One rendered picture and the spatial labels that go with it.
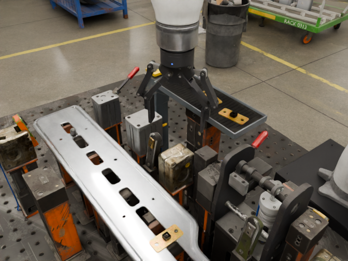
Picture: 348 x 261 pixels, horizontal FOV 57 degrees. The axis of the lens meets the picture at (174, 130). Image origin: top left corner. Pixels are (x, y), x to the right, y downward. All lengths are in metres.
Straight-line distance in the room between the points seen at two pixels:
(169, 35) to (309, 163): 0.96
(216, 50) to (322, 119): 1.35
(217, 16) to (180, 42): 2.88
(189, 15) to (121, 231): 0.54
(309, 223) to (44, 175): 0.70
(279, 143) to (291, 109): 1.62
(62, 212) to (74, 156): 0.18
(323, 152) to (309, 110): 1.76
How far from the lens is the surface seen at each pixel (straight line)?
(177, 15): 0.64
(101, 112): 1.21
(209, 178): 0.85
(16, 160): 1.17
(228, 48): 3.69
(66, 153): 1.09
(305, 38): 4.67
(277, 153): 1.57
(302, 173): 1.40
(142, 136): 0.99
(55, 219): 1.02
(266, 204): 0.79
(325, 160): 1.50
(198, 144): 1.07
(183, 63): 0.69
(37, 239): 1.28
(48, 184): 0.97
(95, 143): 1.11
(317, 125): 3.09
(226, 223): 0.91
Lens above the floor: 1.69
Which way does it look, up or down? 38 degrees down
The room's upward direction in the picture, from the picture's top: straight up
